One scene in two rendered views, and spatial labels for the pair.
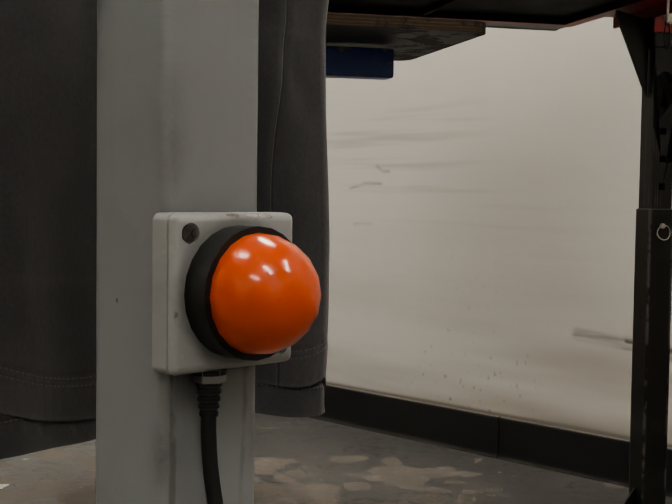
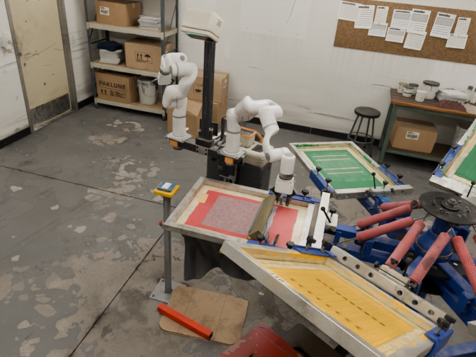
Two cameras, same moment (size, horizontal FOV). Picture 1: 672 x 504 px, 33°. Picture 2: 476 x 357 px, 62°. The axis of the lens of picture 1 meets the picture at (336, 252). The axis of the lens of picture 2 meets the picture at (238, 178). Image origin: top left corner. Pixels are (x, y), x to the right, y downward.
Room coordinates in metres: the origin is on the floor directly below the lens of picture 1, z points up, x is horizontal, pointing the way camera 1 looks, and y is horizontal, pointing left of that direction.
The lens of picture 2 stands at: (2.51, -0.71, 2.35)
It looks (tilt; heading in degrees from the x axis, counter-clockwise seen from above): 30 degrees down; 149
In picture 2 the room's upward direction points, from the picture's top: 5 degrees clockwise
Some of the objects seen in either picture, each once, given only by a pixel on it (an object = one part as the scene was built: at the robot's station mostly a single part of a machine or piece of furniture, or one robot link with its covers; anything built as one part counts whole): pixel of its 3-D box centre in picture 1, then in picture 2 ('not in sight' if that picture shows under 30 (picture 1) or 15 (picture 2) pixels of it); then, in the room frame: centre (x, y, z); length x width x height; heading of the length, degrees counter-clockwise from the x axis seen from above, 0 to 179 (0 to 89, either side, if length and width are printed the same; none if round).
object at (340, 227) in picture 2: not in sight; (339, 229); (1.26, 0.76, 1.02); 0.17 x 0.06 x 0.05; 45
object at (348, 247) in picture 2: not in sight; (313, 241); (1.17, 0.67, 0.89); 1.24 x 0.06 x 0.06; 45
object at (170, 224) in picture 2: not in sight; (244, 214); (0.87, 0.37, 0.97); 0.79 x 0.58 x 0.04; 45
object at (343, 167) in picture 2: not in sight; (353, 165); (0.74, 1.35, 1.05); 1.08 x 0.61 x 0.23; 165
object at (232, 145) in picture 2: not in sight; (234, 140); (0.37, 0.54, 1.21); 0.16 x 0.13 x 0.15; 124
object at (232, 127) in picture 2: not in sight; (235, 119); (0.37, 0.54, 1.37); 0.13 x 0.10 x 0.16; 88
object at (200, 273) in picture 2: not in sight; (222, 263); (0.97, 0.18, 0.74); 0.46 x 0.04 x 0.42; 45
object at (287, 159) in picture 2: not in sight; (285, 159); (0.98, 0.53, 1.37); 0.15 x 0.10 x 0.11; 178
